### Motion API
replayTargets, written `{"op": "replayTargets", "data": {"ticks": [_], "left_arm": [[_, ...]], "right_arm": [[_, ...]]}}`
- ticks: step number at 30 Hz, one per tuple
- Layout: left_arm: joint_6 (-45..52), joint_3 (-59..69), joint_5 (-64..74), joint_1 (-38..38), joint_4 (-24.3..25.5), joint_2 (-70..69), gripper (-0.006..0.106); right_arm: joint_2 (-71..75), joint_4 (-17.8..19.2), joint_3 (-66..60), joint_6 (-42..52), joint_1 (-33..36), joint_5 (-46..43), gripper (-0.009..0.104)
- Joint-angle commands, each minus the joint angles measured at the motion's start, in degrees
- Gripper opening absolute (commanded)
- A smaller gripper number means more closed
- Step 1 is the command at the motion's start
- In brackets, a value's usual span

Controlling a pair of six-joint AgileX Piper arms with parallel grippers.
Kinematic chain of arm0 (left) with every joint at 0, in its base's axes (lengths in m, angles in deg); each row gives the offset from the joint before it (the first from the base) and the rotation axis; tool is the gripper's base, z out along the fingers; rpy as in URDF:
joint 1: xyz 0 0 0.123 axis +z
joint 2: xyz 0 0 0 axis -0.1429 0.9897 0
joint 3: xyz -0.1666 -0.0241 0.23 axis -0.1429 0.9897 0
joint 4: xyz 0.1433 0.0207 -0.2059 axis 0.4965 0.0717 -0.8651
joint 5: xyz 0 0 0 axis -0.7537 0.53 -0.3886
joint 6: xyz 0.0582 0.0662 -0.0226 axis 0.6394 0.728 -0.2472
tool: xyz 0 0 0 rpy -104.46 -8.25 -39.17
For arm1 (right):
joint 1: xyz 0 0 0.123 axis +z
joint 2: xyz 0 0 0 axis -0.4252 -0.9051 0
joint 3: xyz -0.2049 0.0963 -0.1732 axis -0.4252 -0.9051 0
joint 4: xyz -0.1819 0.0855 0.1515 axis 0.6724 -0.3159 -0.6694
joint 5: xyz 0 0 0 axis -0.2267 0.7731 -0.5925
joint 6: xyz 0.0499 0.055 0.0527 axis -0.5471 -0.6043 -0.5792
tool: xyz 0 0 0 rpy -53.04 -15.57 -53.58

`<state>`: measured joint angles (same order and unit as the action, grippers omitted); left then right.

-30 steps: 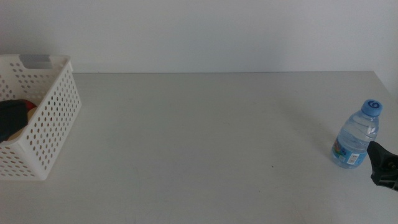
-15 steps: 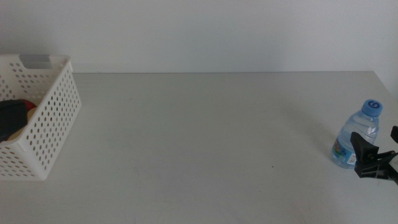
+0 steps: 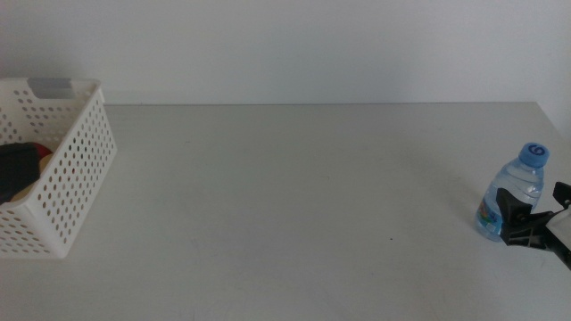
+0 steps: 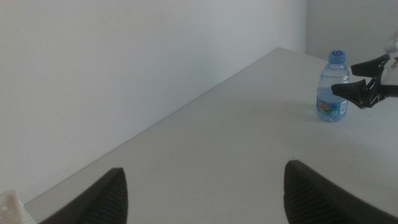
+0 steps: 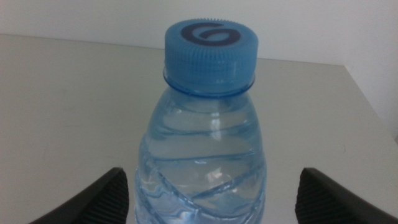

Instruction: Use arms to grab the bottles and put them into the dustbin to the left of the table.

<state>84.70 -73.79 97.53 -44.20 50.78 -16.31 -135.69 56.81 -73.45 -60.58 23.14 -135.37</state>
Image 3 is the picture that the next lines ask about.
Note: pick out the water bottle blue cap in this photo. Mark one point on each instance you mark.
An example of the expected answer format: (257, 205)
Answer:
(513, 178)

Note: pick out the white perforated plastic basket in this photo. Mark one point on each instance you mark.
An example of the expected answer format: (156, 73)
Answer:
(67, 200)

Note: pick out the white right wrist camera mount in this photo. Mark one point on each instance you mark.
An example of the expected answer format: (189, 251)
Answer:
(561, 227)

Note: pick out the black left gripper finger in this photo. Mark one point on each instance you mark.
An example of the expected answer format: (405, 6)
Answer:
(18, 171)

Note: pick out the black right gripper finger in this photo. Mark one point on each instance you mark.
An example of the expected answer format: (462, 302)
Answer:
(513, 209)
(564, 194)

